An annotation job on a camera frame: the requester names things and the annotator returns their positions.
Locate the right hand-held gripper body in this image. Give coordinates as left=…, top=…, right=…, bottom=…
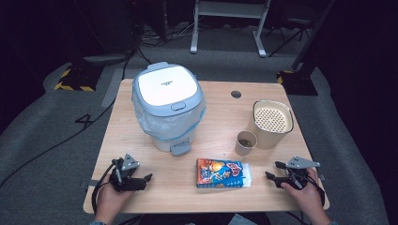
left=281, top=156, right=321, bottom=190

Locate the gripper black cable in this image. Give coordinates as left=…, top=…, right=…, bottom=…
left=306, top=173, right=327, bottom=208
left=91, top=161, right=116, bottom=215

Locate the grey floor tape strip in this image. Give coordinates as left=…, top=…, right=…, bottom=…
left=100, top=67, right=125, bottom=109

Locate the person's right hand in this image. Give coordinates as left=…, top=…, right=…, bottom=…
left=280, top=168, right=327, bottom=219

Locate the black floor cable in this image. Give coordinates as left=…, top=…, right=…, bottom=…
left=0, top=50, right=153, bottom=189

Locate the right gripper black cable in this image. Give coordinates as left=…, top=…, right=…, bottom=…
left=306, top=173, right=327, bottom=208

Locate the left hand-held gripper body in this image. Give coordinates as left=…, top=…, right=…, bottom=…
left=110, top=153, right=148, bottom=192

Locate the black tripod stand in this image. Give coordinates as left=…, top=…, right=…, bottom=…
left=268, top=13, right=315, bottom=58

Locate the clear plastic bin liner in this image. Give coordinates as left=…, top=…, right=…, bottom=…
left=132, top=90, right=207, bottom=142

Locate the white metal desk frame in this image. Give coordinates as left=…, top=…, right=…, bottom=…
left=190, top=0, right=272, bottom=58

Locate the blue and white pedal bin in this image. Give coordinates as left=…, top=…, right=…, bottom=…
left=130, top=61, right=207, bottom=157

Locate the brown paper cup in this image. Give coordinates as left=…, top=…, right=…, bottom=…
left=234, top=129, right=258, bottom=158

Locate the black slanted pole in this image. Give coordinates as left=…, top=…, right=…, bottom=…
left=291, top=0, right=336, bottom=71

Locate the person's left hand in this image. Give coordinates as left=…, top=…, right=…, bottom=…
left=94, top=173, right=136, bottom=225

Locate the beige container with strainer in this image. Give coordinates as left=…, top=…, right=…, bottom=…
left=245, top=99, right=295, bottom=150

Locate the colourful drink carton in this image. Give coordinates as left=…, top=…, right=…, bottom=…
left=195, top=157, right=253, bottom=189

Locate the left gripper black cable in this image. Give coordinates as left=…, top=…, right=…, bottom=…
left=91, top=161, right=116, bottom=215

